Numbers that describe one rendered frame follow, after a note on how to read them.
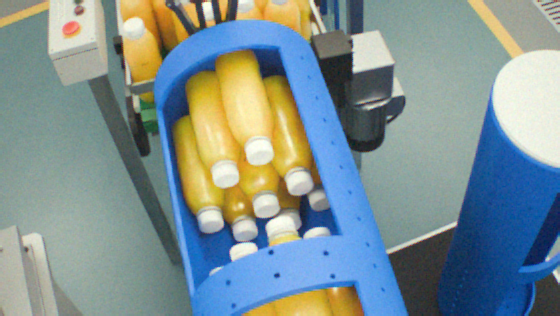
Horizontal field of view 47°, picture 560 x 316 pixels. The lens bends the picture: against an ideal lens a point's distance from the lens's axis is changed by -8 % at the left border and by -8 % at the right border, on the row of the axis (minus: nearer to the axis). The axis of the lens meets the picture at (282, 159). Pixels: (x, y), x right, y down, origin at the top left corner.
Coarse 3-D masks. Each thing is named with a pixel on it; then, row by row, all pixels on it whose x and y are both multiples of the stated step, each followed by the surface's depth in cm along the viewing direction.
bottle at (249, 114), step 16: (224, 64) 109; (240, 64) 108; (256, 64) 110; (224, 80) 107; (240, 80) 106; (256, 80) 107; (224, 96) 106; (240, 96) 104; (256, 96) 104; (240, 112) 103; (256, 112) 102; (272, 112) 105; (240, 128) 102; (256, 128) 102; (272, 128) 103; (240, 144) 104
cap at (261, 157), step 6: (252, 144) 101; (258, 144) 100; (264, 144) 101; (270, 144) 102; (246, 150) 102; (252, 150) 100; (258, 150) 100; (264, 150) 100; (270, 150) 101; (252, 156) 101; (258, 156) 101; (264, 156) 102; (270, 156) 102; (252, 162) 102; (258, 162) 102; (264, 162) 103
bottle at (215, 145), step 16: (192, 80) 113; (208, 80) 112; (192, 96) 111; (208, 96) 110; (192, 112) 110; (208, 112) 108; (224, 112) 109; (208, 128) 106; (224, 128) 106; (208, 144) 105; (224, 144) 105; (208, 160) 105; (224, 160) 105
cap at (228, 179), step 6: (216, 168) 104; (222, 168) 104; (228, 168) 104; (234, 168) 104; (216, 174) 104; (222, 174) 103; (228, 174) 104; (234, 174) 104; (216, 180) 104; (222, 180) 104; (228, 180) 105; (234, 180) 105; (222, 186) 106; (228, 186) 106
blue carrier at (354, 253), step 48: (192, 48) 106; (240, 48) 104; (288, 48) 107; (336, 144) 99; (336, 192) 91; (192, 240) 107; (336, 240) 86; (192, 288) 93; (240, 288) 83; (288, 288) 81; (384, 288) 85
